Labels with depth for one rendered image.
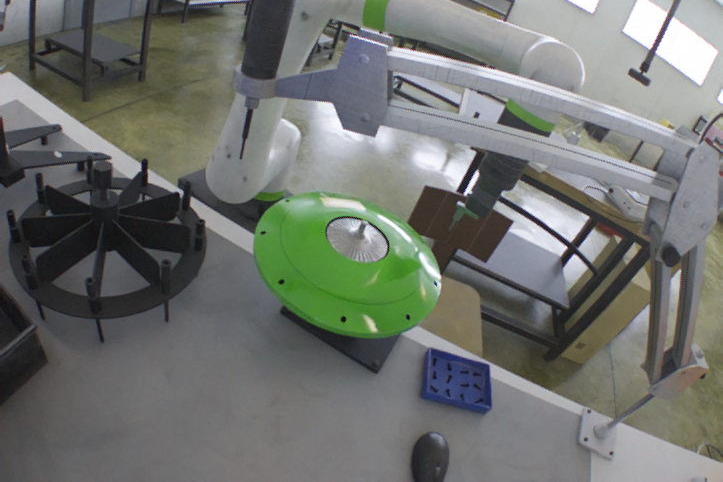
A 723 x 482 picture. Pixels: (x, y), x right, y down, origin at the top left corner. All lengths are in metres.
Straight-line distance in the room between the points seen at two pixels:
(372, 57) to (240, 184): 0.52
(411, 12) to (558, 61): 0.29
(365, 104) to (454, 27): 0.42
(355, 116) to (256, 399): 0.43
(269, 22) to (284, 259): 0.33
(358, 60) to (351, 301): 0.32
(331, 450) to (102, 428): 0.32
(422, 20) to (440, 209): 0.74
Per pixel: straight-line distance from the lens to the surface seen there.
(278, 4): 0.39
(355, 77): 0.37
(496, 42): 0.77
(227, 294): 0.72
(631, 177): 0.44
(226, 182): 0.82
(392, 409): 0.68
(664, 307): 0.60
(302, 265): 0.57
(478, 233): 1.40
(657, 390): 0.77
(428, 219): 1.35
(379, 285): 0.58
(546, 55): 0.65
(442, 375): 0.75
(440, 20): 0.77
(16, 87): 1.50
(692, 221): 0.51
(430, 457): 0.63
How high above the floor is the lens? 1.48
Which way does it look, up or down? 34 degrees down
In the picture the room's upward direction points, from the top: 22 degrees clockwise
